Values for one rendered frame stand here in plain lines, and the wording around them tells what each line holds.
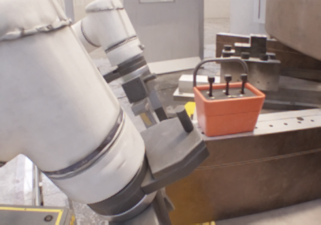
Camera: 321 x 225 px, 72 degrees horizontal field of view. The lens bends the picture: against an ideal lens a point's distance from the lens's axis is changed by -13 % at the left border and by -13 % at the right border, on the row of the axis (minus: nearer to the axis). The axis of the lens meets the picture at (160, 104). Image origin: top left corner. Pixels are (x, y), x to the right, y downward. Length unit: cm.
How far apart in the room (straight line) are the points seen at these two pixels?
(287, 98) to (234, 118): 131
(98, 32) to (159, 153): 42
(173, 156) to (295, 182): 87
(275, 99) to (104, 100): 189
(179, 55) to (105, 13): 356
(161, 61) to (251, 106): 329
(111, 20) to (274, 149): 64
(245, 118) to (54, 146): 67
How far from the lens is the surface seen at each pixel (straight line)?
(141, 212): 24
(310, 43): 124
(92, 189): 19
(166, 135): 23
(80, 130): 17
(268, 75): 188
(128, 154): 19
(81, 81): 16
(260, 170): 91
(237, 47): 194
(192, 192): 87
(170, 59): 405
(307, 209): 116
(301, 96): 206
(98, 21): 59
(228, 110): 74
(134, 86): 56
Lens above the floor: 108
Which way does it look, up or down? 23 degrees down
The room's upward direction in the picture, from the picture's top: 2 degrees counter-clockwise
